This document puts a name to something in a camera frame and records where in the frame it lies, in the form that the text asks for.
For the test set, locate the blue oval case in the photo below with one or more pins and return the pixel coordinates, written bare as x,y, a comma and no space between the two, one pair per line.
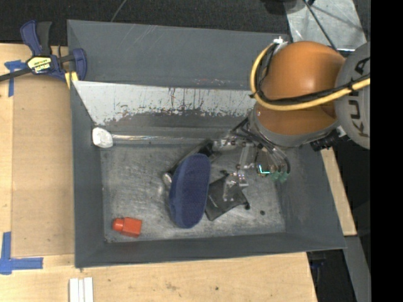
189,193

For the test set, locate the red small bottle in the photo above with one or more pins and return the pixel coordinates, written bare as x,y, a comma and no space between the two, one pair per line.
129,226

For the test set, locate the black cylinder on white bracket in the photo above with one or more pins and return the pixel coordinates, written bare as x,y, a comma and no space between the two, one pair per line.
324,143

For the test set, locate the black flat packet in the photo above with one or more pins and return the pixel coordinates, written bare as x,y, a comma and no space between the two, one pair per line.
220,206

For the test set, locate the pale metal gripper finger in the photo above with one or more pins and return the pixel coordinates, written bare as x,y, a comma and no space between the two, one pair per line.
231,189
229,173

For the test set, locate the grey metal bin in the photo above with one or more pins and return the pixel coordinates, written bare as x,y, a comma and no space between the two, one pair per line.
138,181

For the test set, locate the clear tube with white cap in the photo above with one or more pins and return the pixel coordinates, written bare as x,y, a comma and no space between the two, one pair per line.
102,137

